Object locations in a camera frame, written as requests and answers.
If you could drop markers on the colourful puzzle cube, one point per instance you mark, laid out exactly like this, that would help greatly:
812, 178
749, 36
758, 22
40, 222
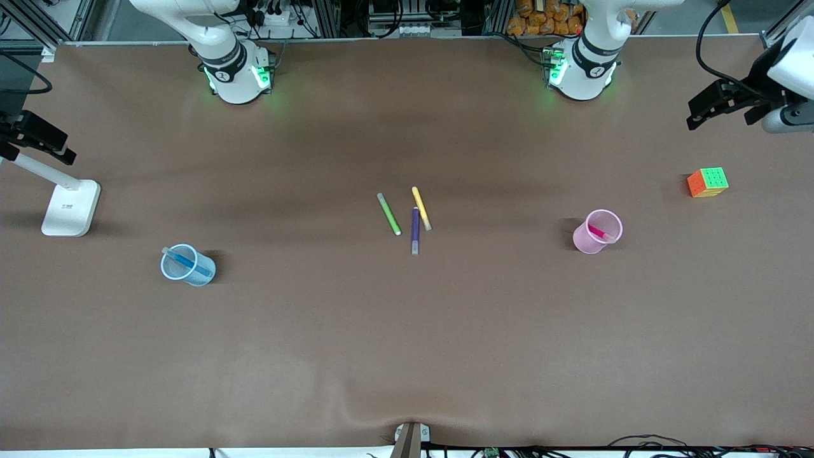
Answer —
712, 179

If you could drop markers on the white empty power strip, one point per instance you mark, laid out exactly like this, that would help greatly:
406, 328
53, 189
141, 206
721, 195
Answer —
413, 30

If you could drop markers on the pink mesh cup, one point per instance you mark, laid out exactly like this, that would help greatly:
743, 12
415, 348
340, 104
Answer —
582, 242

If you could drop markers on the white power strip with plugs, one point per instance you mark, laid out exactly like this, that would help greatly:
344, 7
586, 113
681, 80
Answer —
273, 18

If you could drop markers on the green marker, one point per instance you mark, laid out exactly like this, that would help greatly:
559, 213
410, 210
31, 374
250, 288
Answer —
388, 214

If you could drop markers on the orange snack bags pile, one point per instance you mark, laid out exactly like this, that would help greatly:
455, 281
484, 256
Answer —
540, 22

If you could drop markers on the blue mesh cup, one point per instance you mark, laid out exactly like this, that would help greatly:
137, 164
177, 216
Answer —
175, 270

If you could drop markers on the pink marker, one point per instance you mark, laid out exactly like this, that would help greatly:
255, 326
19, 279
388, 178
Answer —
598, 231

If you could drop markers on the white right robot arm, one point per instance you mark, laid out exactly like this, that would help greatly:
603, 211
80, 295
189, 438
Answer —
232, 86

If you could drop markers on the yellow marker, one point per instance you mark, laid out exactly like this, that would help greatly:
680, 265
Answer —
421, 207

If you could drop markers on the white desk lamp stand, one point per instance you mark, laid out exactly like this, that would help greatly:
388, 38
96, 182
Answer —
70, 210

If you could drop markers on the purple marker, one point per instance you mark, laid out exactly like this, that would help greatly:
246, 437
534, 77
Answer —
415, 232

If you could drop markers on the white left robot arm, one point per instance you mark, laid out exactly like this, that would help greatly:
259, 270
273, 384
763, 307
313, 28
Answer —
582, 79

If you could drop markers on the blue marker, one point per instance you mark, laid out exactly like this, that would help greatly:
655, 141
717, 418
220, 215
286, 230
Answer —
187, 261

